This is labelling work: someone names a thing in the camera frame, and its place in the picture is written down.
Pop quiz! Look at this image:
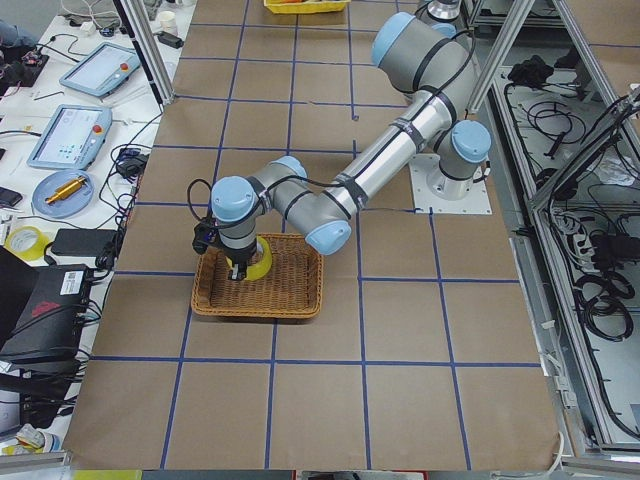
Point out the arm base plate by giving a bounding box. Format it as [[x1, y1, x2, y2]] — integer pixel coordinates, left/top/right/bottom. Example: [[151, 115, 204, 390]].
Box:
[[408, 153, 492, 215]]

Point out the black computer box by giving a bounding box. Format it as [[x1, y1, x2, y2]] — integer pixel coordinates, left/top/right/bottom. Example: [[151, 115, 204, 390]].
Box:
[[1, 248, 93, 367]]

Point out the yellow plastic basket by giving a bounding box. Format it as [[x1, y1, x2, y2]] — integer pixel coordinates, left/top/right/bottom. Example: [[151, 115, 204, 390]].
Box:
[[263, 0, 351, 15]]

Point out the upper teach pendant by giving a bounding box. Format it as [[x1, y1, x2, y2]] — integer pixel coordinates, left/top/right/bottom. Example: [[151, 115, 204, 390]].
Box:
[[59, 42, 141, 98]]

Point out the aluminium frame strut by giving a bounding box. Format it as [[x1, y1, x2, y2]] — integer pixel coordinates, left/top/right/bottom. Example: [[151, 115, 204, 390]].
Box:
[[467, 0, 534, 114]]

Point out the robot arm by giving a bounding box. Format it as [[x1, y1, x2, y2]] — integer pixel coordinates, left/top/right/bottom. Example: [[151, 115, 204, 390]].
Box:
[[210, 12, 491, 281], [414, 0, 473, 39]]

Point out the lower teach pendant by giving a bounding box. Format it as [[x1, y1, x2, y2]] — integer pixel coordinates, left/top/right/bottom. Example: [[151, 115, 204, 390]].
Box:
[[27, 104, 112, 170]]

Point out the white plate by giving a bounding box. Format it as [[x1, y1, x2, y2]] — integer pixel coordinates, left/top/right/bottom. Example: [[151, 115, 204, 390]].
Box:
[[31, 170, 95, 219]]

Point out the white cup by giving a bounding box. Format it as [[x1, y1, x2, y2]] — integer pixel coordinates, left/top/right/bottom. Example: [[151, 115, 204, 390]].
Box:
[[157, 10, 178, 36]]

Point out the aluminium frame post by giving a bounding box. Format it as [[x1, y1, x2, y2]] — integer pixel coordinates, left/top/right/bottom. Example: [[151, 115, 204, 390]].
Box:
[[114, 0, 175, 106]]

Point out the black power adapter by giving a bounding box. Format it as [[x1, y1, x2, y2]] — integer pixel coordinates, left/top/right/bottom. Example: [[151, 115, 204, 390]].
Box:
[[50, 229, 116, 257]]

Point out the brown wicker basket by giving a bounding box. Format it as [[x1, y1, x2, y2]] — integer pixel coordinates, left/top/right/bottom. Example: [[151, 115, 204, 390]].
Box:
[[191, 233, 324, 319]]

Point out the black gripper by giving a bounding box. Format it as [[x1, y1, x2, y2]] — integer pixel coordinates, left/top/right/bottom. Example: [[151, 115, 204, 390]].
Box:
[[227, 244, 257, 281]]

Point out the teach pendant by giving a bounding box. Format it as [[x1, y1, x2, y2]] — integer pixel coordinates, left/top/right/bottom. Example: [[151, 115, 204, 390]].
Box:
[[27, 104, 112, 170], [59, 42, 141, 98]]

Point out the spare yellow tape roll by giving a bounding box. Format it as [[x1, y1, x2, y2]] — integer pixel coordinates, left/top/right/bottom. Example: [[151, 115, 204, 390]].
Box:
[[4, 226, 50, 262]]

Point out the brass metal cylinder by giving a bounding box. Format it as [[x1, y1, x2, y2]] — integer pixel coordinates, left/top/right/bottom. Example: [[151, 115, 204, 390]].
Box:
[[45, 176, 87, 205]]

